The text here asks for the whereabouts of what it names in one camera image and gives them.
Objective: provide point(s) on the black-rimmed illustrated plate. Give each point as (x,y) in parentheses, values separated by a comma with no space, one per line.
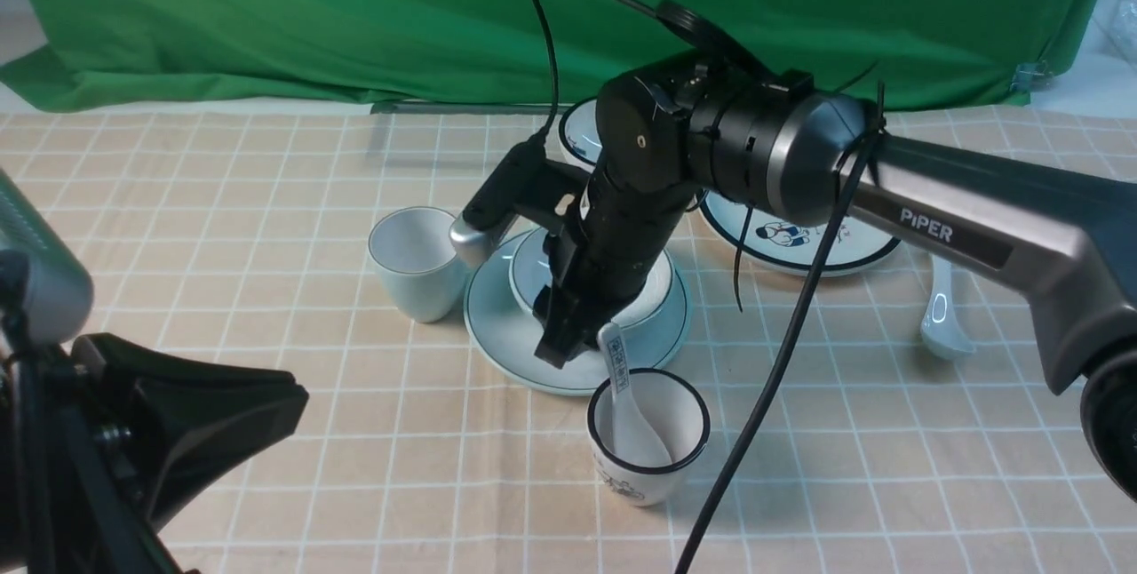
(791,249)

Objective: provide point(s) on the small black-rimmed white bowl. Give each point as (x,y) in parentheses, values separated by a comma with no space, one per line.
(578,135)

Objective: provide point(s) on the pale green shallow bowl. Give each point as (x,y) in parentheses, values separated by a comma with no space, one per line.
(529,272)

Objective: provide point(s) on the plain white ceramic spoon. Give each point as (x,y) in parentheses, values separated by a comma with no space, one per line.
(940,330)

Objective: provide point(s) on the large pale green plate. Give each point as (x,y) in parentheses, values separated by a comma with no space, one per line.
(507,333)

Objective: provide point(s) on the green backdrop cloth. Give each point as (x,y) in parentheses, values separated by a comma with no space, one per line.
(930,53)

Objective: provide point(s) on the white spoon with blue print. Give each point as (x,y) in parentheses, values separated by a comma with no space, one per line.
(634,440)

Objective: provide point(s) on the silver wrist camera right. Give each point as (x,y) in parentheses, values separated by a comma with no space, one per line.
(525,184)

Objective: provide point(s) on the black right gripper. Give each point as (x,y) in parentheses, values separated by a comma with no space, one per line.
(611,238)

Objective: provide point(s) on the checkered beige tablecloth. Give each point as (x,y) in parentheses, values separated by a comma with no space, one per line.
(241,238)

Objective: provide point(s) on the black-rimmed illustrated cup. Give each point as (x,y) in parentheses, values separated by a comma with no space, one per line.
(679,415)

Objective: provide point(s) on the metal clip on backdrop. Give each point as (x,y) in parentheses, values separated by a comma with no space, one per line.
(1031,77)

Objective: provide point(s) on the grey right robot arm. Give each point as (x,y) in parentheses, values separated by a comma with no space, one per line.
(1061,239)

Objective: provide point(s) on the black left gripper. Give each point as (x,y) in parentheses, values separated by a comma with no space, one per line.
(182,424)

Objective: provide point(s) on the pale green ceramic cup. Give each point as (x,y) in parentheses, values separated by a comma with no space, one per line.
(417,263)

